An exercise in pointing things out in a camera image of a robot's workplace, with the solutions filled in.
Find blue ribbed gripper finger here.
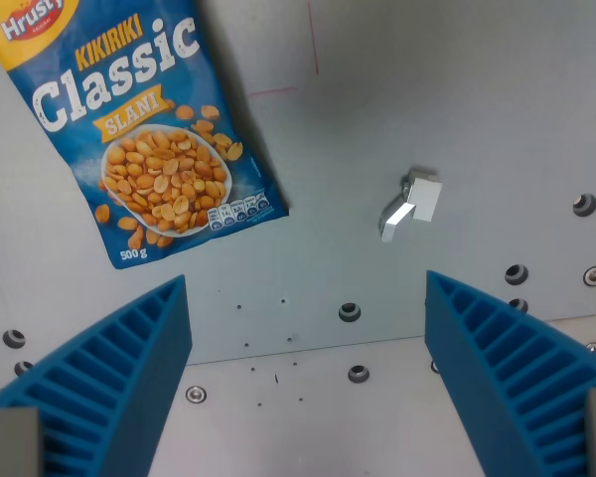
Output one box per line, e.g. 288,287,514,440
0,273,194,477
423,269,596,477

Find blue Hrusty peanut bag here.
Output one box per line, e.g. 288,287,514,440
0,0,290,270

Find small metal angle bracket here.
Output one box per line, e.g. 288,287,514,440
379,167,443,243

